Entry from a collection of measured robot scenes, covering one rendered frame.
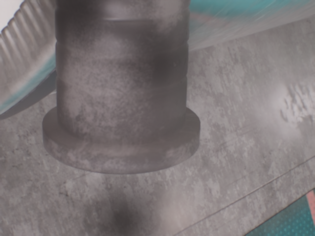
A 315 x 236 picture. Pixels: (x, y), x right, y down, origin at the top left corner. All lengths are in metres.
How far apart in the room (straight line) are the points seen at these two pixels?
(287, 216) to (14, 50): 1.74
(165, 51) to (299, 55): 2.18
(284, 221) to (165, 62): 2.01
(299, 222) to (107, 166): 2.06
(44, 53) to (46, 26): 0.02
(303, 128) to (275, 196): 0.28
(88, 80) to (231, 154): 1.84
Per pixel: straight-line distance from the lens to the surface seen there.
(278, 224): 2.14
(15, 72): 0.51
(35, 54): 0.48
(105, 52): 0.16
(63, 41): 0.17
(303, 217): 2.24
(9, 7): 0.50
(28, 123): 1.58
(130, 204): 1.73
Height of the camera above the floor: 1.35
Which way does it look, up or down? 48 degrees down
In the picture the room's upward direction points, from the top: 78 degrees clockwise
